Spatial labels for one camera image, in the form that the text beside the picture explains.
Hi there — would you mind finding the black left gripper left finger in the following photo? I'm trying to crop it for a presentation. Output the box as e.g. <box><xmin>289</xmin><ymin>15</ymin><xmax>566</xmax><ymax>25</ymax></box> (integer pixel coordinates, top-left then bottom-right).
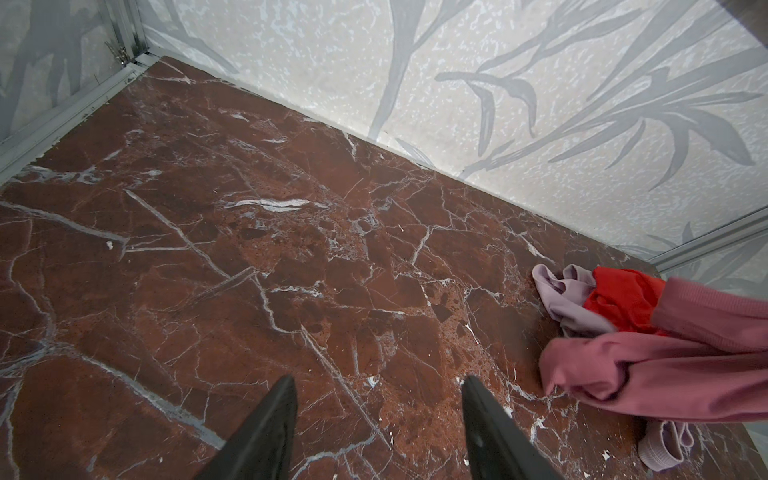
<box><xmin>195</xmin><ymin>375</ymin><xmax>298</xmax><ymax>480</ymax></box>

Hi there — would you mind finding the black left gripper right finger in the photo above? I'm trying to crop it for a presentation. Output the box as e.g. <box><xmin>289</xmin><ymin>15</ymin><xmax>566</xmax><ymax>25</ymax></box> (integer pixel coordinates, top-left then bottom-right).
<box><xmin>461</xmin><ymin>375</ymin><xmax>562</xmax><ymax>480</ymax></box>

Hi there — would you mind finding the dark pink cloth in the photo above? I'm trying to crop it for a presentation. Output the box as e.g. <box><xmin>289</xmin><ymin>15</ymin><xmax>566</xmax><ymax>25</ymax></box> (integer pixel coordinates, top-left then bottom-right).
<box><xmin>539</xmin><ymin>277</ymin><xmax>767</xmax><ymax>423</ymax></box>

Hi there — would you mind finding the light pink cloth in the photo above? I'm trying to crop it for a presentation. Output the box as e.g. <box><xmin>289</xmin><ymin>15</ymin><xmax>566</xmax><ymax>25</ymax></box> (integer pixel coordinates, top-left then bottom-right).
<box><xmin>531</xmin><ymin>264</ymin><xmax>618</xmax><ymax>338</ymax></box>

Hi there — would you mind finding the red cloth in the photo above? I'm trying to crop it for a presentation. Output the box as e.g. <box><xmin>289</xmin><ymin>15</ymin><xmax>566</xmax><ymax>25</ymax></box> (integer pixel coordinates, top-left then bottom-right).
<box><xmin>583</xmin><ymin>267</ymin><xmax>666</xmax><ymax>335</ymax></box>

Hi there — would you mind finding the small lilac sock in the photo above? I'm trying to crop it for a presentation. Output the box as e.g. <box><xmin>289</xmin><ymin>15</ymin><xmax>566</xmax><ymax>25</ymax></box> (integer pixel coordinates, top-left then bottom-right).
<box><xmin>637</xmin><ymin>420</ymin><xmax>694</xmax><ymax>472</ymax></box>

